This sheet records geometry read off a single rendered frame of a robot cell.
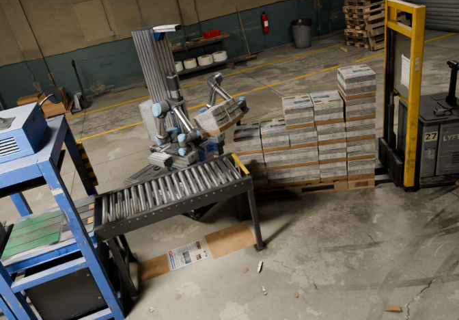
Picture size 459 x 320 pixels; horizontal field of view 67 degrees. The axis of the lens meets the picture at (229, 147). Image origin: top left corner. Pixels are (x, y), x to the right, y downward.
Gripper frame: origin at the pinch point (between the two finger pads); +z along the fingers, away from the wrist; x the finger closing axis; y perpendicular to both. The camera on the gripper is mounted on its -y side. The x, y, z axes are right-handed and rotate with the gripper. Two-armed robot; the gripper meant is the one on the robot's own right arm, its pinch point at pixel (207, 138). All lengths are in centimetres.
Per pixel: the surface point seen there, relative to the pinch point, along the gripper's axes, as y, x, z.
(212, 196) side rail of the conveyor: -38, -33, -50
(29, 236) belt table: 4, 59, -163
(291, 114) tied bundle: -18, -52, 69
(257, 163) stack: -54, -2, 44
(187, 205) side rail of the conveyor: -34, -22, -69
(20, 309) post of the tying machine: -36, 42, -196
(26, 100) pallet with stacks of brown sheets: 200, 639, 75
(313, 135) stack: -50, -58, 81
